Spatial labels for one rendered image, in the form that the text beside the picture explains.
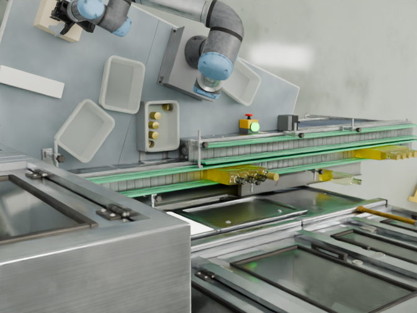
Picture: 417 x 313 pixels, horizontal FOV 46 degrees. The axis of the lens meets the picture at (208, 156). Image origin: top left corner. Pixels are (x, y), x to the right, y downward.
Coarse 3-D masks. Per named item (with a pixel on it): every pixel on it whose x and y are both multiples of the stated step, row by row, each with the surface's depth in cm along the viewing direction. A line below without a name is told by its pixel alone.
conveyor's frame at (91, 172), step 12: (384, 120) 329; (396, 120) 329; (408, 120) 329; (264, 132) 257; (276, 132) 257; (300, 132) 266; (312, 132) 272; (180, 144) 235; (180, 156) 236; (84, 168) 207; (96, 168) 207; (108, 168) 207; (120, 168) 207; (132, 168) 209; (144, 168) 212; (156, 168) 215
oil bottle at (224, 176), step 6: (216, 168) 225; (222, 168) 225; (204, 174) 229; (210, 174) 225; (216, 174) 222; (222, 174) 218; (228, 174) 215; (234, 174) 215; (216, 180) 222; (222, 180) 219; (228, 180) 215
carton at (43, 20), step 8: (48, 0) 184; (40, 8) 188; (48, 8) 185; (40, 16) 185; (48, 16) 185; (40, 24) 184; (48, 24) 186; (56, 24) 187; (48, 32) 193; (72, 32) 191; (80, 32) 193; (72, 40) 195
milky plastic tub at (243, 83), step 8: (240, 64) 244; (232, 72) 249; (240, 72) 252; (248, 72) 249; (232, 80) 250; (240, 80) 253; (248, 80) 256; (256, 80) 253; (224, 88) 239; (232, 88) 251; (240, 88) 254; (248, 88) 255; (256, 88) 251; (232, 96) 248; (240, 96) 254; (248, 96) 252; (248, 104) 249
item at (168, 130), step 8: (152, 104) 222; (160, 104) 225; (176, 104) 222; (160, 112) 225; (168, 112) 228; (176, 112) 223; (152, 120) 223; (160, 120) 226; (168, 120) 228; (176, 120) 224; (160, 128) 226; (168, 128) 229; (176, 128) 224; (160, 136) 227; (168, 136) 229; (176, 136) 225; (160, 144) 228; (168, 144) 229; (176, 144) 225
